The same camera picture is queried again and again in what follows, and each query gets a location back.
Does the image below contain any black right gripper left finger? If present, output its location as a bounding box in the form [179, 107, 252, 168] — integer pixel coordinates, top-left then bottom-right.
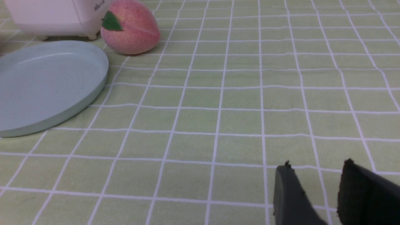
[273, 161, 326, 225]

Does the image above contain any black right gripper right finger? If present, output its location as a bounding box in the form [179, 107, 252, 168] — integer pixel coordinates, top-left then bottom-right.
[337, 159, 400, 225]

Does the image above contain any green checkered tablecloth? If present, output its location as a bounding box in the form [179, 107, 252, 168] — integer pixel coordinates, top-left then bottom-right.
[1, 0, 400, 225]

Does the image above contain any pink peach with leaf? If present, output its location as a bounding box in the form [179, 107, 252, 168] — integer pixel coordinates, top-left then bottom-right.
[100, 0, 161, 55]

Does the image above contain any light blue round plate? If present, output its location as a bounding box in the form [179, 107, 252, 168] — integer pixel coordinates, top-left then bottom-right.
[0, 40, 109, 138]

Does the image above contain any white toaster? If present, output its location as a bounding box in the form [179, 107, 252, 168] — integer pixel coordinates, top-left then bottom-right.
[5, 0, 111, 40]

